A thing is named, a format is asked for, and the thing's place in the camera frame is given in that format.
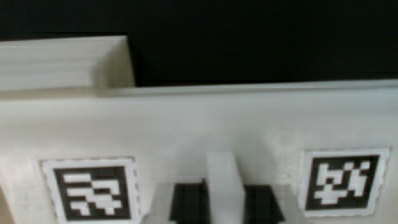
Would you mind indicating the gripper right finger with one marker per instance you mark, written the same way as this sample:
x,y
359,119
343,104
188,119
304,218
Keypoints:
x,y
263,205

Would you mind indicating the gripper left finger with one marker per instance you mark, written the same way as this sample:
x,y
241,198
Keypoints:
x,y
181,204

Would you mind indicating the white U-shaped fence frame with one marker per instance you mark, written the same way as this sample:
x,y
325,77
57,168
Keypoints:
x,y
66,63

